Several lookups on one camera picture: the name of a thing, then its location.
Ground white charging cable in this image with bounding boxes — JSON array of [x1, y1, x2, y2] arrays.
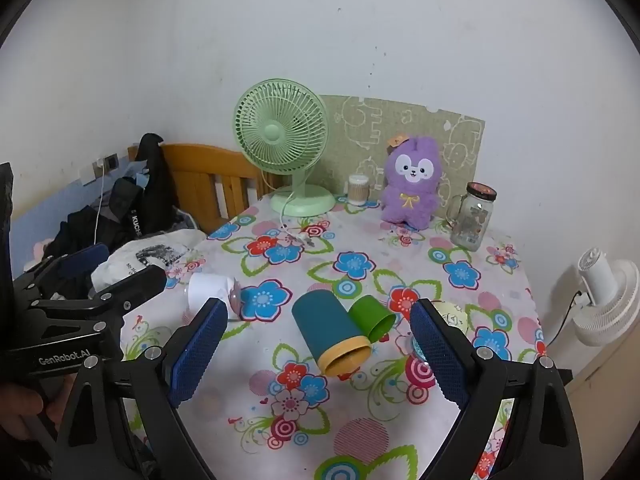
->
[[92, 159, 107, 251]]

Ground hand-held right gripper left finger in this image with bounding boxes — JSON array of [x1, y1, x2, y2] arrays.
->
[[50, 297, 229, 480]]

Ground teal cup with yellow rim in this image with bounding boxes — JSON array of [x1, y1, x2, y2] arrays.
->
[[291, 290, 372, 378]]

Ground green desk fan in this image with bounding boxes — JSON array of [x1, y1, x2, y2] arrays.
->
[[233, 78, 337, 219]]

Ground cotton swab container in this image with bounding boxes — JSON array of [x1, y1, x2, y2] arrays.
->
[[347, 174, 371, 206]]

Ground black clothes pile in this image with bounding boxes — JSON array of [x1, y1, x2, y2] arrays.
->
[[46, 133, 194, 271]]

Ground white fan cable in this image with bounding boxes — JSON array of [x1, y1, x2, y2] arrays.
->
[[277, 195, 317, 250]]

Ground pale cartoon print cup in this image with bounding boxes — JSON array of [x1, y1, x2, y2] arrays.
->
[[431, 301, 469, 334]]

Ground white floor fan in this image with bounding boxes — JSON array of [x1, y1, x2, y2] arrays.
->
[[571, 247, 640, 347]]

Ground glass jar mug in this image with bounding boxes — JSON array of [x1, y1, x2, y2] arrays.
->
[[445, 181, 499, 253]]

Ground floral tablecloth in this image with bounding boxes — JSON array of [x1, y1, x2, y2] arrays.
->
[[120, 192, 549, 480]]

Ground pink lid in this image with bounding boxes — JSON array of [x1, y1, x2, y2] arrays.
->
[[227, 282, 244, 322]]

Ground black fan cable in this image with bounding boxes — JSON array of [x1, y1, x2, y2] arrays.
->
[[545, 287, 586, 346]]

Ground person's left hand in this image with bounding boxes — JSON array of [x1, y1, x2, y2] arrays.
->
[[0, 384, 59, 442]]

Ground green cup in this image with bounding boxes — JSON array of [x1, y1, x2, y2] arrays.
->
[[348, 295, 396, 344]]

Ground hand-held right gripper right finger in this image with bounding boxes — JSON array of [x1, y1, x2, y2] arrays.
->
[[409, 298, 584, 480]]

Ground white cup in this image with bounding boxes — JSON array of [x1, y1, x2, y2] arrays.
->
[[186, 272, 236, 314]]

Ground green patterned wall panel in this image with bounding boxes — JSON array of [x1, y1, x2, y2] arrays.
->
[[320, 94, 487, 211]]

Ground beige cabinet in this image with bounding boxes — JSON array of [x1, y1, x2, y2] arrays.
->
[[565, 330, 640, 461]]

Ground white printed cloth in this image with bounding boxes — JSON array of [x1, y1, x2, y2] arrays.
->
[[90, 230, 208, 294]]

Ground purple plush toy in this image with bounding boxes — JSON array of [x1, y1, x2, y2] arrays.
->
[[380, 133, 444, 231]]

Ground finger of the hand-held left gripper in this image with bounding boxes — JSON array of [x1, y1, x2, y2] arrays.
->
[[14, 243, 111, 302], [82, 264, 168, 311]]

